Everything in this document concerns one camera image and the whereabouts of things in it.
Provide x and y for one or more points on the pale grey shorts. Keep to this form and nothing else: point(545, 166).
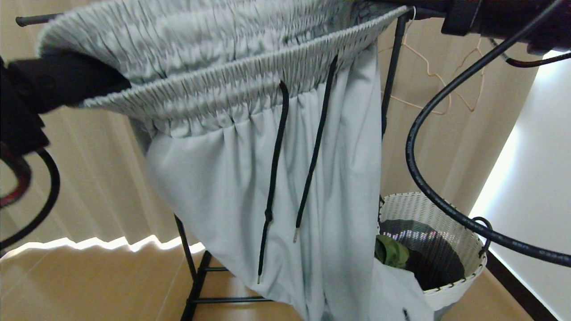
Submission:
point(223, 187)

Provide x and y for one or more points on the green garment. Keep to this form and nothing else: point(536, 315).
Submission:
point(392, 252)

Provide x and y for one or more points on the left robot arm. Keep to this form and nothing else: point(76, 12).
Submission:
point(67, 80)

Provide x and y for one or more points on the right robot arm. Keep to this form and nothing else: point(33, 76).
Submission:
point(490, 18)

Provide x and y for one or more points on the black clothes rack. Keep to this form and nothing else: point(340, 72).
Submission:
point(392, 67)

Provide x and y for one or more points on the white laundry basket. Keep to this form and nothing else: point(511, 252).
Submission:
point(464, 276)

